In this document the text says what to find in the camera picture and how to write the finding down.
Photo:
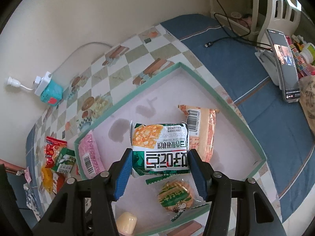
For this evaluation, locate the orange biscuit packet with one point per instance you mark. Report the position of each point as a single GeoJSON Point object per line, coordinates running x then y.
{"type": "Point", "coordinates": [201, 126]}

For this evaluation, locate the white power strip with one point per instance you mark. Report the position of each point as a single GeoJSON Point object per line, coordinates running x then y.
{"type": "Point", "coordinates": [40, 83]}

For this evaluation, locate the patterned checkered tablecloth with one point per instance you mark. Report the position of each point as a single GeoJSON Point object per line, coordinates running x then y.
{"type": "Point", "coordinates": [146, 78]}

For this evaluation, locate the green white cracker packet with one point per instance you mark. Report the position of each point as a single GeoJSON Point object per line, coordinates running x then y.
{"type": "Point", "coordinates": [159, 149]}

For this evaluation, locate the pink snack bag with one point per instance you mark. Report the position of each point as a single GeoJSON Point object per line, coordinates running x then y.
{"type": "Point", "coordinates": [90, 156]}

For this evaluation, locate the crumpled blue white wrapper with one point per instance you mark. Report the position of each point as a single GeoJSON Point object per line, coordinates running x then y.
{"type": "Point", "coordinates": [31, 201]}

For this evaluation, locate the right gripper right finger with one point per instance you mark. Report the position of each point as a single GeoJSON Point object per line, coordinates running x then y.
{"type": "Point", "coordinates": [255, 214]}

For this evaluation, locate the teal shallow tray box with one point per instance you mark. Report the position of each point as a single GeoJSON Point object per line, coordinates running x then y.
{"type": "Point", "coordinates": [156, 120]}

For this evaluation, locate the small pink sachet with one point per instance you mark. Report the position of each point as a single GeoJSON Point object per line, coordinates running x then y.
{"type": "Point", "coordinates": [27, 175]}

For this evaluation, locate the smartphone on stand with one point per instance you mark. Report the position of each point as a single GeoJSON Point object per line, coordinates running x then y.
{"type": "Point", "coordinates": [280, 65]}

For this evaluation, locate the red foil snack bag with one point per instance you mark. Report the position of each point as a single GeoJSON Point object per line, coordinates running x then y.
{"type": "Point", "coordinates": [52, 150]}

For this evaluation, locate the teal cube toy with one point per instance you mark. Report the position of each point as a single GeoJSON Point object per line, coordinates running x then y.
{"type": "Point", "coordinates": [52, 94]}

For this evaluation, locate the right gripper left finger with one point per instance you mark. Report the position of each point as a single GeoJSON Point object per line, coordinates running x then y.
{"type": "Point", "coordinates": [85, 207]}

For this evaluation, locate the round cookie clear packet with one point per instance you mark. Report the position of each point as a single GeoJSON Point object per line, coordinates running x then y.
{"type": "Point", "coordinates": [176, 194]}

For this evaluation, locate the yellow soft bread bag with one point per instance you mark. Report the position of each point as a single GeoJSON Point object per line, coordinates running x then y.
{"type": "Point", "coordinates": [47, 178]}

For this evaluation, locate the green mung biscuit pack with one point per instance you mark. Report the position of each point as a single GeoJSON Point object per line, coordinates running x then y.
{"type": "Point", "coordinates": [64, 161]}

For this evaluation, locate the white lamp socket plug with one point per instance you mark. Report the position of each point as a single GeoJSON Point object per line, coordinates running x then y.
{"type": "Point", "coordinates": [15, 83]}

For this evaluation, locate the red white snack box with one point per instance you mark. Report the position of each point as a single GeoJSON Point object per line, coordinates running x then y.
{"type": "Point", "coordinates": [58, 181]}

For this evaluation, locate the cream jelly cup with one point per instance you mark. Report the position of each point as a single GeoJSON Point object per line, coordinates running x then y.
{"type": "Point", "coordinates": [126, 223]}

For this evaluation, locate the white shelf unit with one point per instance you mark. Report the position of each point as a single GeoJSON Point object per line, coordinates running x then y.
{"type": "Point", "coordinates": [247, 20]}

